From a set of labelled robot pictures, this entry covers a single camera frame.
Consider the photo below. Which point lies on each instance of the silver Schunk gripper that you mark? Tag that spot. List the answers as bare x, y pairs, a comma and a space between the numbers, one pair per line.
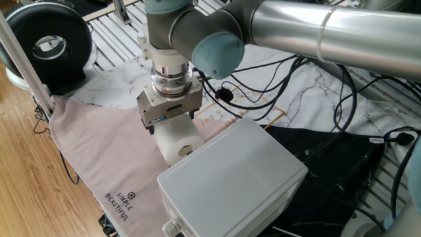
164, 112

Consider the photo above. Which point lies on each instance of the white toilet paper roll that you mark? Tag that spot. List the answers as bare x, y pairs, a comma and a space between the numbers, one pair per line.
171, 138

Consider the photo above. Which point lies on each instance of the silver grey UR5 robot arm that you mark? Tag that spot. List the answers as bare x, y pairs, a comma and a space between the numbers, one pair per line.
329, 33

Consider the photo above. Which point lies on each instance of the polished steel paper holder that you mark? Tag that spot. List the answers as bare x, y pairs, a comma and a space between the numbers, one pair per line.
188, 151

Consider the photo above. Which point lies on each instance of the white gripper adapter plate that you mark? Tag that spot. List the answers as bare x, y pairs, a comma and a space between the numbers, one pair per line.
144, 97

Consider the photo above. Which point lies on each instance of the silver force torque sensor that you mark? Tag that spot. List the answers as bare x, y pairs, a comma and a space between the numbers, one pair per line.
171, 82

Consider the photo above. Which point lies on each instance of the marble print tablecloth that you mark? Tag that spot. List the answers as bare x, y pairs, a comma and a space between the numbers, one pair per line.
108, 154

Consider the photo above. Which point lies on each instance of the white plastic junction box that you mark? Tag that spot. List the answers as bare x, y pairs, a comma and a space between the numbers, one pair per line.
230, 177

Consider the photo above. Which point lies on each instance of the black table foot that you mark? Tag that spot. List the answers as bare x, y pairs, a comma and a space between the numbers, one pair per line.
107, 227

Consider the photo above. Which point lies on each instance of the white printed camera mount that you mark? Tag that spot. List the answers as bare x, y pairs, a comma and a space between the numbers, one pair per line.
164, 57

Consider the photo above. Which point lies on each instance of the silver metal bracket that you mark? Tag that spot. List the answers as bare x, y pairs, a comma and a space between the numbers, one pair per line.
121, 11

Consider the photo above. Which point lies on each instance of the aluminium frame post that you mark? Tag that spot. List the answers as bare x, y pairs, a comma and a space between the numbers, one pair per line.
29, 75

